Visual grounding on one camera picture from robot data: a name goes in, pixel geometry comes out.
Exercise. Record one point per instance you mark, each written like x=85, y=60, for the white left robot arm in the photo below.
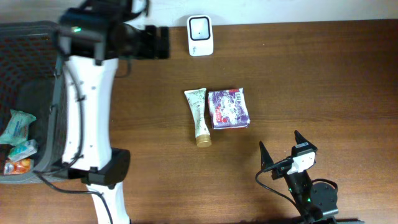
x=91, y=40

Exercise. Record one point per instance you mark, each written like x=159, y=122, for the mint green wipes pack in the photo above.
x=17, y=129

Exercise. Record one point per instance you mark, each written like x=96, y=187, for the white barcode scanner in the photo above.
x=200, y=35

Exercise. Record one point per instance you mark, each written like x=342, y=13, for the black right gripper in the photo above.
x=266, y=158

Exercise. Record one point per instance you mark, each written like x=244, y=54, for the small teal tissue pack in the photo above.
x=23, y=150

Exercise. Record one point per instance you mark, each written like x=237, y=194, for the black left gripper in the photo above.
x=158, y=50

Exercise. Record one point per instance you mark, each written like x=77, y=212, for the purple tissue pack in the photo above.
x=228, y=109

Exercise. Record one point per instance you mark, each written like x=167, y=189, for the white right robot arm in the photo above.
x=314, y=199

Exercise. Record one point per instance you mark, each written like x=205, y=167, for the small orange tissue pack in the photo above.
x=18, y=167

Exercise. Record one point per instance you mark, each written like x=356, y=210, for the dark grey plastic basket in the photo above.
x=32, y=82

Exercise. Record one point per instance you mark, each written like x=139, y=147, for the white Pantene tube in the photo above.
x=196, y=101

